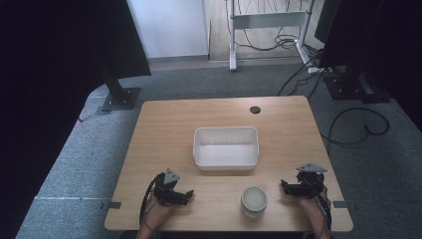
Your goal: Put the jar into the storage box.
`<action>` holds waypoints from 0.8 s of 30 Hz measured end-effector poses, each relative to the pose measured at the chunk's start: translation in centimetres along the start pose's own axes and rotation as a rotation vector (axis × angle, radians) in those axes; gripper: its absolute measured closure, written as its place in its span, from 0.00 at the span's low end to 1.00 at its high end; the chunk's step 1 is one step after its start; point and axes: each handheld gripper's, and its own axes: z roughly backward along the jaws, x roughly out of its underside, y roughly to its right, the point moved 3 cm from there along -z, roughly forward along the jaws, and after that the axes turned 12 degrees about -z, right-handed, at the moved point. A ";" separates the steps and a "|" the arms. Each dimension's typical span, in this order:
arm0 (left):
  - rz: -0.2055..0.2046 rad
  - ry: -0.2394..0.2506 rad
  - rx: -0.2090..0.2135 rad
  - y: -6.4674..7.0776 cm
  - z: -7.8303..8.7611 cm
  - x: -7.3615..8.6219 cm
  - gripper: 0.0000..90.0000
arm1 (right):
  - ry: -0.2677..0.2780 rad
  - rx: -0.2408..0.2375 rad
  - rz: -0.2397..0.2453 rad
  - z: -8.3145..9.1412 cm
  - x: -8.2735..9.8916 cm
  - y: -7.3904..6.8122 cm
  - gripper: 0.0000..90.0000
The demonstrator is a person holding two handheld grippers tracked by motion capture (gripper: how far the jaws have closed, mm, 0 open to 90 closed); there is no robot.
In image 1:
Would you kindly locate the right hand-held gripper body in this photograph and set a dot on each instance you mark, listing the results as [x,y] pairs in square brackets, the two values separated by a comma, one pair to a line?
[311,181]

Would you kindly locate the black metal stand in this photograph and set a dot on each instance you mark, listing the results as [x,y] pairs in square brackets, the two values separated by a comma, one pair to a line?
[119,96]
[355,88]

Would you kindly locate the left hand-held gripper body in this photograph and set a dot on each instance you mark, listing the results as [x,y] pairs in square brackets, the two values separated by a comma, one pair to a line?
[167,190]

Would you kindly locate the grey table bracket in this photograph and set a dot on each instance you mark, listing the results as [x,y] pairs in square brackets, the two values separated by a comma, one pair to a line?
[112,205]
[343,204]

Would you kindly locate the white desk frame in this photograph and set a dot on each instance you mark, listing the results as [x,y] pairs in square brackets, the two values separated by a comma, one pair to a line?
[265,20]

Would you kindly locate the white power strip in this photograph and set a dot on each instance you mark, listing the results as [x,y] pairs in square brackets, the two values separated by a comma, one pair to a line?
[315,70]

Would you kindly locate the black curtain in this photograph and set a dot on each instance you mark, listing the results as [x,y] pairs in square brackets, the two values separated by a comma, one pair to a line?
[49,66]
[381,40]

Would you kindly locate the person's left hand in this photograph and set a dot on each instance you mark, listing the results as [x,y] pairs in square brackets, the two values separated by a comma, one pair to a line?
[158,212]

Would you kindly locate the white round lidded jar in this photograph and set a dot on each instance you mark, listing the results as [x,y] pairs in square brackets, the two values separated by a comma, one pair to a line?
[253,200]

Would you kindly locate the black round table grommet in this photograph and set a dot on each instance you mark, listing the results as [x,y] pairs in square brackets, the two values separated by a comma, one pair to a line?
[254,110]

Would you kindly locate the white plastic bin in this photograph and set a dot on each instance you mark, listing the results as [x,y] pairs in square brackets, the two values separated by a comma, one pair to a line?
[226,156]

